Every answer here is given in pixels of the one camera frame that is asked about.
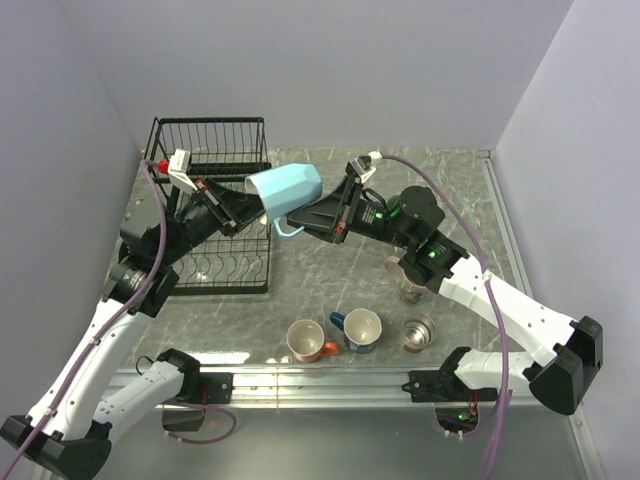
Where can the dark blue scalloped mug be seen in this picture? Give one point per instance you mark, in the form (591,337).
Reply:
(361,329)

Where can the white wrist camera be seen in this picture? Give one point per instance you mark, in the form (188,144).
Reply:
(176,169)
(363,167)

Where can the black wire dish rack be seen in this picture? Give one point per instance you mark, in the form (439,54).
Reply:
(227,149)

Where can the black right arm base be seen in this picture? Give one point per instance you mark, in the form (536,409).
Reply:
(456,406)

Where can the pink mug orange handle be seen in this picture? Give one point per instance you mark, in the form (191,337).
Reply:
(306,341)

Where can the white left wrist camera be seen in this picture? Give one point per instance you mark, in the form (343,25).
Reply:
(176,169)

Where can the stainless steel cup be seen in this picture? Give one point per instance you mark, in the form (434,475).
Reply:
(418,332)

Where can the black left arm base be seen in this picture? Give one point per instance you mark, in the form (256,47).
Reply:
(202,411)

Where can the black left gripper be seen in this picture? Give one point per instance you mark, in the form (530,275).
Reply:
(232,209)

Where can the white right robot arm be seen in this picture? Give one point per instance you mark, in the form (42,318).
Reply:
(560,355)

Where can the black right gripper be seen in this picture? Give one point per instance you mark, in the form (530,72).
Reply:
(324,217)

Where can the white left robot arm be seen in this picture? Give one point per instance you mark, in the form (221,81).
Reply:
(73,427)

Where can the light blue faceted mug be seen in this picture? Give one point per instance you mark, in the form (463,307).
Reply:
(283,190)

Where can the beige dragon print mug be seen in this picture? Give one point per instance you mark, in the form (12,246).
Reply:
(408,292)

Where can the cream mug green inside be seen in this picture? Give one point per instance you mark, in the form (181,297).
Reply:
(393,204)

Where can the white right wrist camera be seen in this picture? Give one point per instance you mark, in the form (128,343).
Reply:
(363,167)

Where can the aluminium mounting rail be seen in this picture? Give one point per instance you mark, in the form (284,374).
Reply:
(326,386)

